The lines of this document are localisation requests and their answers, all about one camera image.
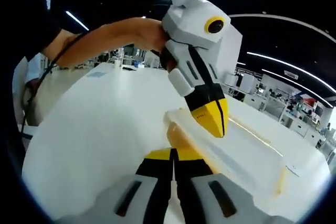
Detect person's left hand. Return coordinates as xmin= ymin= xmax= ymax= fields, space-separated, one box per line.
xmin=136 ymin=20 xmax=180 ymax=72

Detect person's dark sleeve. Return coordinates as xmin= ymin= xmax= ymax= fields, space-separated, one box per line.
xmin=10 ymin=0 xmax=81 ymax=61

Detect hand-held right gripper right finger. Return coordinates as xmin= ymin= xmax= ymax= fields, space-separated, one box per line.
xmin=172 ymin=149 xmax=292 ymax=224

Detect clear storage box yellow latches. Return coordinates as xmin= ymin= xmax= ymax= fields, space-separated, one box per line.
xmin=164 ymin=107 xmax=301 ymax=201

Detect thin black cable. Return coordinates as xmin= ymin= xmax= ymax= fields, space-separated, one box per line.
xmin=19 ymin=33 xmax=85 ymax=137

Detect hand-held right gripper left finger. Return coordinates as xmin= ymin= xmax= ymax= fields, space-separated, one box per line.
xmin=52 ymin=147 xmax=174 ymax=224

